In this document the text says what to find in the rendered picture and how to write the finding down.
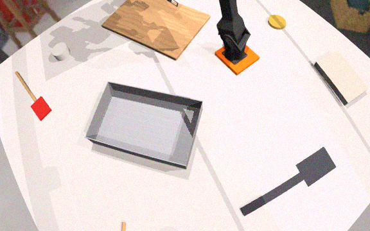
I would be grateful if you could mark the yellow round disc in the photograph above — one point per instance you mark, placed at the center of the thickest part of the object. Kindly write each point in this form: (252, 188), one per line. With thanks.
(276, 22)

